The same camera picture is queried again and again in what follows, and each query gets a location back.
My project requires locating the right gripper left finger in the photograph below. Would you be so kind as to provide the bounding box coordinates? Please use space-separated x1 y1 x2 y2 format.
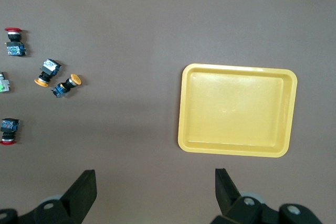
18 169 98 224

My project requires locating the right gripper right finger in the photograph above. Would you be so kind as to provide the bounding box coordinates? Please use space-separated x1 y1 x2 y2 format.
211 168 279 224

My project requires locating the yellow pushbutton switch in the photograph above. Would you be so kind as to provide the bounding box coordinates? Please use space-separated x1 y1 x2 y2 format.
34 58 62 88
51 73 82 99

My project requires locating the green pushbutton switch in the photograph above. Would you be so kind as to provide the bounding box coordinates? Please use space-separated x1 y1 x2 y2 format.
0 71 11 94

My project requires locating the yellow plastic tray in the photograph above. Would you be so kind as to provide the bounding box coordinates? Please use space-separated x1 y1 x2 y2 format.
177 63 298 158

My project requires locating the red mushroom pushbutton switch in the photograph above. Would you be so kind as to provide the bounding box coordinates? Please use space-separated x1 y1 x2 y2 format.
0 118 20 145
4 27 27 57

